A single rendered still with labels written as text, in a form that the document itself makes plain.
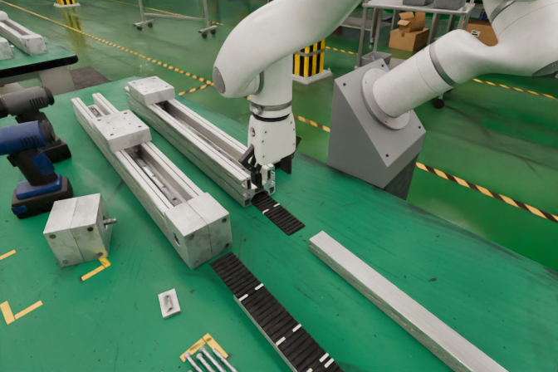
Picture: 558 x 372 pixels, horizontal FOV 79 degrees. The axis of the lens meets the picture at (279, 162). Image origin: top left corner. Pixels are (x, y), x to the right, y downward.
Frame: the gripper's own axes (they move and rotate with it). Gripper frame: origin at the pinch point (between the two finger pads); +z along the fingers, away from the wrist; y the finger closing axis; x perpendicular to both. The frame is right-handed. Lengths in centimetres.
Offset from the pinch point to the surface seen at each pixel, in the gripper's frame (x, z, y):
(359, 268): -26.4, 7.7, 0.2
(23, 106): 58, -8, -38
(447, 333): -43.5, 7.7, 0.8
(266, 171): 5.2, 3.0, 2.5
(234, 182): 8.5, 4.7, -4.9
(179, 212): 2.5, 1.3, -21.6
